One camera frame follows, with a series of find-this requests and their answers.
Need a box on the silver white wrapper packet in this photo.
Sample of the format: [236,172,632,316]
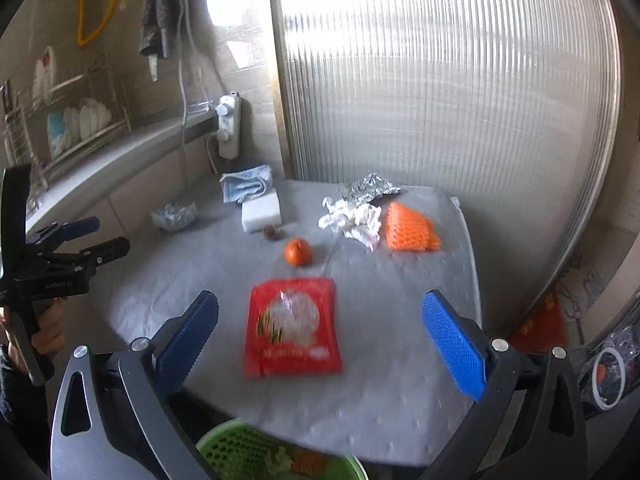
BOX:
[151,203,198,233]

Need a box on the red snack packet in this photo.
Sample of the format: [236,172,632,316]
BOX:
[243,278,343,378]

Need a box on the small orange foam fruit net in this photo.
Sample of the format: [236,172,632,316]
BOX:
[385,202,442,252]

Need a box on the blue grey cloth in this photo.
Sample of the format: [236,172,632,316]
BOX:
[219,165,272,204]

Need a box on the white tissue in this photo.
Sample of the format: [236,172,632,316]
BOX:
[265,445,293,476]
[318,197,382,252]

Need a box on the white foam block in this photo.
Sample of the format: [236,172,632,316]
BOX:
[241,188,282,233]

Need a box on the brown nut shell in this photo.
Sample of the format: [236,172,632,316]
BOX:
[262,226,280,240]

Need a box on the large orange foam fruit net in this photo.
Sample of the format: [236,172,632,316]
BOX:
[291,451,326,478]

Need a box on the orange mandarin peel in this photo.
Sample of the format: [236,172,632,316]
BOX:
[284,237,312,268]

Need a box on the aluminium foil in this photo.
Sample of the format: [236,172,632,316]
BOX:
[342,172,401,207]

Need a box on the green perforated trash basket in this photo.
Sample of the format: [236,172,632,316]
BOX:
[196,419,368,479]

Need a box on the person's left hand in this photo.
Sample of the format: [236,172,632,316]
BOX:
[1,298,66,373]

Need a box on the metal dish rack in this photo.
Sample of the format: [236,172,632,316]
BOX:
[1,54,131,195]

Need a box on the blue cartoon plate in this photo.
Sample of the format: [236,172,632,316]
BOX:
[47,112,67,159]

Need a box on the white bowl stack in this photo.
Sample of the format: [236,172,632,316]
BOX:
[63,98,112,146]

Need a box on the grey absorbent table mat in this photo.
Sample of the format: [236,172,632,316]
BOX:
[93,178,480,466]

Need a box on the white plate upper rack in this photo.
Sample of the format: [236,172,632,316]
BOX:
[32,46,56,107]

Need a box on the white power strip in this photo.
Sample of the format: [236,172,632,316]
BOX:
[215,92,242,160]

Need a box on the dark hanging towel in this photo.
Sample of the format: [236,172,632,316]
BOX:
[139,0,179,60]

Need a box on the yellow hanger hook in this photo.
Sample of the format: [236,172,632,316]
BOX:
[76,0,118,48]

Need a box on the translucent ribbed sliding door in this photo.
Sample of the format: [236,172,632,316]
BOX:
[271,0,622,333]

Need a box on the white ring lid jar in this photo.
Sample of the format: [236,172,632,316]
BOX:
[590,347,626,412]

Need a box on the white power cable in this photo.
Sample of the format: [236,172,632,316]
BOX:
[171,0,214,187]

